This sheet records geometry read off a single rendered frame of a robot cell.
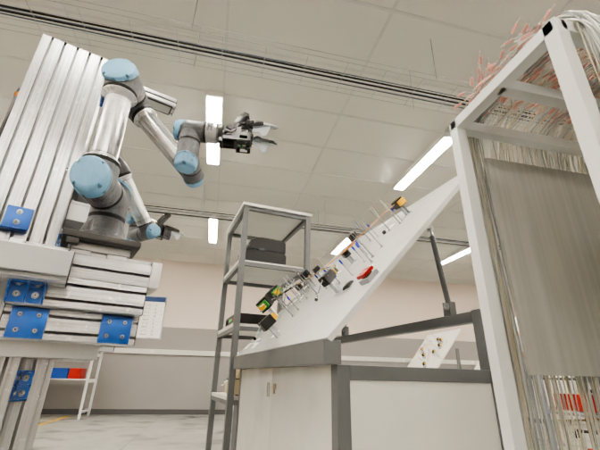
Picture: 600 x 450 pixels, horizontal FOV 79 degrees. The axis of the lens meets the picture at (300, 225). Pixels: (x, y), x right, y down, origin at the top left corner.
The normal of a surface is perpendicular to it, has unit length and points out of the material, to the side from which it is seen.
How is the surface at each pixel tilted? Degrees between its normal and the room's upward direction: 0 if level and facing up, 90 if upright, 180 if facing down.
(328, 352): 90
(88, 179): 98
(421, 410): 90
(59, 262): 90
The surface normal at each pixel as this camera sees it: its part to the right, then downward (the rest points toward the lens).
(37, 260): 0.55, -0.32
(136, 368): 0.22, -0.37
